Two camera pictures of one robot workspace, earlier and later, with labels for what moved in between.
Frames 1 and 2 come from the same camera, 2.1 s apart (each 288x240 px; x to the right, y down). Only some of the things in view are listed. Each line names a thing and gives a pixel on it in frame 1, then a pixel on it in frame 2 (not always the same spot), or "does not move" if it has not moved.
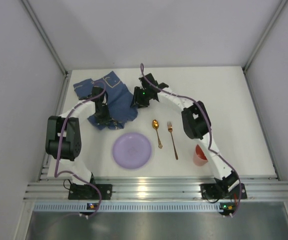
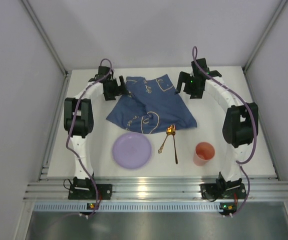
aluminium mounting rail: [158, 187] does not move
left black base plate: [88, 192] does not move
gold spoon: [156, 124] to [169, 131]
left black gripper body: [103, 117] to [118, 86]
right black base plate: [212, 191] does not move
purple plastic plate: [131, 150] does not move
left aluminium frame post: [45, 37] does not move
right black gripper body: [137, 99] to [184, 83]
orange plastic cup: [200, 158] does not move
